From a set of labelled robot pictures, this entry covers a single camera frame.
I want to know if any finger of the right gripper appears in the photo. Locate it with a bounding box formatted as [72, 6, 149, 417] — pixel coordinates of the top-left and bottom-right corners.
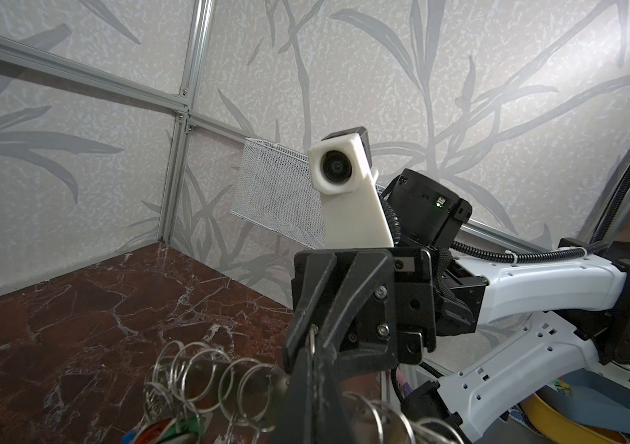
[317, 249, 396, 380]
[283, 250, 357, 372]

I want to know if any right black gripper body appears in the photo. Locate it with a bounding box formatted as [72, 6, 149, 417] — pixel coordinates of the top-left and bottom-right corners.
[310, 247, 436, 366]

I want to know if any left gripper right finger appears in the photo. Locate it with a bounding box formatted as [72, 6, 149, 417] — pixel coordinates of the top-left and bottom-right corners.
[313, 347, 357, 444]

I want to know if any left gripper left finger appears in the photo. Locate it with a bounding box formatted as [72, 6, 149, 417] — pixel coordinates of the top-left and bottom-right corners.
[272, 349, 315, 444]

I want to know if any keyring with coloured key tags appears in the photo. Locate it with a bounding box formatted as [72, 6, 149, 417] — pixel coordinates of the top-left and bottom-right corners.
[122, 340, 463, 443]

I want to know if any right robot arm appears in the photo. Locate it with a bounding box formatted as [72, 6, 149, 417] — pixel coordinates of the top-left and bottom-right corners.
[272, 166, 630, 443]

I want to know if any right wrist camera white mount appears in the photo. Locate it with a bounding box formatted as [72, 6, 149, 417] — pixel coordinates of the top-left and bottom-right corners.
[307, 126, 394, 249]

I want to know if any white wire mesh basket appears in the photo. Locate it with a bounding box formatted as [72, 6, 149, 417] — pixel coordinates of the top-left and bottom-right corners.
[231, 138, 325, 249]

